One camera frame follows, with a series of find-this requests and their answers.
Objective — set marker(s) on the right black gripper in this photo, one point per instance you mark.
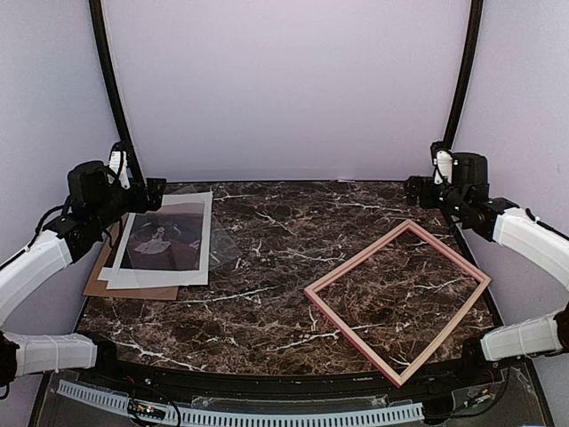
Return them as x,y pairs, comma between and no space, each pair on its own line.
412,193

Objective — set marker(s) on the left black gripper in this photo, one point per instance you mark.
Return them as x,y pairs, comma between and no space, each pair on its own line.
155,197

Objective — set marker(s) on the clear acrylic sheet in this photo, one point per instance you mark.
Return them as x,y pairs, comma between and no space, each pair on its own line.
223,248

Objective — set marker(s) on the pink wooden picture frame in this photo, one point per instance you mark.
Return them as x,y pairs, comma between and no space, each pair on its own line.
397,379

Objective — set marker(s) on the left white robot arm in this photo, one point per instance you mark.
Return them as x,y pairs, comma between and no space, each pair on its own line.
59,241

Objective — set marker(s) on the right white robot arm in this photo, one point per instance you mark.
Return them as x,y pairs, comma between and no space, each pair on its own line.
521,231

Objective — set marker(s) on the photo print white border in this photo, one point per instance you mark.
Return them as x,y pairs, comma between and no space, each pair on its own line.
168,247

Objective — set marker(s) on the brown cardboard backing board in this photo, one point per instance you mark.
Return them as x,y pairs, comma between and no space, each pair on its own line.
98,288

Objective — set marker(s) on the white mat paper sheet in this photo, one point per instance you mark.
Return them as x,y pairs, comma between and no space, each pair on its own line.
111,250

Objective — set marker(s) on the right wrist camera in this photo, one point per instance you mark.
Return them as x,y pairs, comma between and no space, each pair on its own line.
442,160

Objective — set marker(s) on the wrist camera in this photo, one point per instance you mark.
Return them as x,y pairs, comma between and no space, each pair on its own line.
442,160
118,167

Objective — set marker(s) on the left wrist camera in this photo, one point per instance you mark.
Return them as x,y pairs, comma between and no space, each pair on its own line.
118,167

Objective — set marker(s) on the left black corner post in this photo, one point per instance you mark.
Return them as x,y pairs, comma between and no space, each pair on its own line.
109,77

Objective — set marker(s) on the black corner post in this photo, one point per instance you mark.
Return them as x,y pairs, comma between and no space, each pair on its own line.
109,77
463,79

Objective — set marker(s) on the right black corner post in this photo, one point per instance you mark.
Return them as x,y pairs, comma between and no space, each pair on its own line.
463,79

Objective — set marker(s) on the black front table rail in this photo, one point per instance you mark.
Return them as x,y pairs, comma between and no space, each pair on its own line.
433,380

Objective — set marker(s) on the white slotted cable duct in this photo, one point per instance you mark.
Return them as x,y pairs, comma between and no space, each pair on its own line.
167,415

